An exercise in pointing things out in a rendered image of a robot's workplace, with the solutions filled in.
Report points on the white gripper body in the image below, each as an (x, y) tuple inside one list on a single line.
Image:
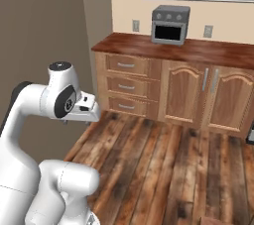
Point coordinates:
[(90, 116)]

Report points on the dark appliance edge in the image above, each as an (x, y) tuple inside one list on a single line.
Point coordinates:
[(251, 136)]

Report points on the wooden cupboard run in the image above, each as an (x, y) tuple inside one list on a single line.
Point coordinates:
[(182, 93)]

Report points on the grey toaster oven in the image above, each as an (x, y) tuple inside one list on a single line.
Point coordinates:
[(170, 21)]

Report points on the grey wall socket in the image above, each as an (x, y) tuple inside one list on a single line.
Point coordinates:
[(208, 31), (136, 25)]

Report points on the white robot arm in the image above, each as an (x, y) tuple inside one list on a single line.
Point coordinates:
[(20, 156)]

